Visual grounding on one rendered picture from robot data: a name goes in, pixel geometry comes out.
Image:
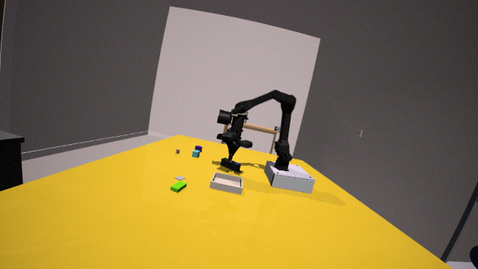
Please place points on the green rectangular block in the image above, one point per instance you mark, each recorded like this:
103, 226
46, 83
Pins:
178, 186

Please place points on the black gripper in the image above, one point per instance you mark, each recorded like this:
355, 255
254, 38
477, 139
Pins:
233, 147

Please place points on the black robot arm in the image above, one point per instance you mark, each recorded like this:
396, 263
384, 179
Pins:
287, 105

